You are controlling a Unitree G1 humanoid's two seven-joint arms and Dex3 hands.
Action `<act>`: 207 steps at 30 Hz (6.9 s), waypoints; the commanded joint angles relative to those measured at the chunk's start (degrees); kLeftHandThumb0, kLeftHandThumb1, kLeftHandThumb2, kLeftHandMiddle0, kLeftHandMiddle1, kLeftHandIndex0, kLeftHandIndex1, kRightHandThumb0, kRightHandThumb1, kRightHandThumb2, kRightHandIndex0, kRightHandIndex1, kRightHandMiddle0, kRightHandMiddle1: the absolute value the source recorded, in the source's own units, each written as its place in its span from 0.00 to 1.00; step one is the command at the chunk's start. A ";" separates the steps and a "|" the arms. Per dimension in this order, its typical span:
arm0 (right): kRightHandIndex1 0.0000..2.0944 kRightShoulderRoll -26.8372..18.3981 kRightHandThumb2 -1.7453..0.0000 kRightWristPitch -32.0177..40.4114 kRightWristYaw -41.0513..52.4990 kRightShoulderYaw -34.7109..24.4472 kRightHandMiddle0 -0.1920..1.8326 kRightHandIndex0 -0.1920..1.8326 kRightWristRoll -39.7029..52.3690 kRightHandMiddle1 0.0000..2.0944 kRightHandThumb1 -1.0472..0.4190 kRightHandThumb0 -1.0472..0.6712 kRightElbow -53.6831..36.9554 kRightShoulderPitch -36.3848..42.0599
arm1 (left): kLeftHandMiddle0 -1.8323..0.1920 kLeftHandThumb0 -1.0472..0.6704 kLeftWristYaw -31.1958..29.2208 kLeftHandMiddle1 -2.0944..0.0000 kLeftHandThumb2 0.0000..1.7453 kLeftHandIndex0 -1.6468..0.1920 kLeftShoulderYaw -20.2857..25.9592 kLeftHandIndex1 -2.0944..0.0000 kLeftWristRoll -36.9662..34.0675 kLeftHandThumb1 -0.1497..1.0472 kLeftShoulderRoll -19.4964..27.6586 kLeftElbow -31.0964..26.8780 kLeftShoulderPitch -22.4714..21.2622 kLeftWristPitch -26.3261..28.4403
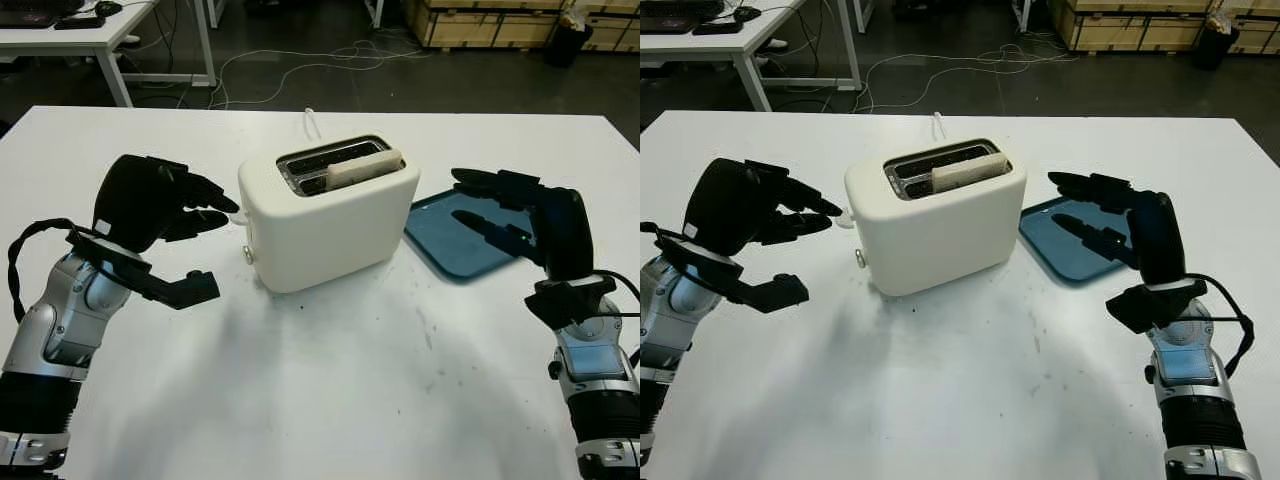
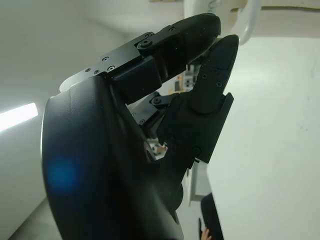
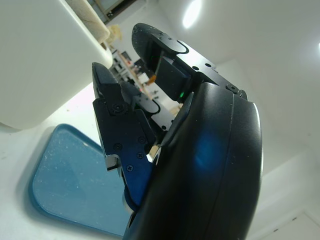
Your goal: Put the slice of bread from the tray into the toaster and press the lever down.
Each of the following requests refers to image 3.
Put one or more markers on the teal plastic tray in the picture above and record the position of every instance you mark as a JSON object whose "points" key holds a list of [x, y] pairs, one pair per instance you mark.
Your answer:
{"points": [[72, 180]]}

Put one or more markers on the white two-slot toaster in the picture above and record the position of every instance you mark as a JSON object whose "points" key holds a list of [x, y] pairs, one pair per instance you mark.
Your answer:
{"points": [[45, 65]]}

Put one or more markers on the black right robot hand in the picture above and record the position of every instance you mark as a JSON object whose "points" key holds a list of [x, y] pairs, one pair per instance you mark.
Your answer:
{"points": [[205, 162]]}

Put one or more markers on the white bread slice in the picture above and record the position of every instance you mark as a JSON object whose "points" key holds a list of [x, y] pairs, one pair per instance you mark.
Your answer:
{"points": [[92, 20]]}

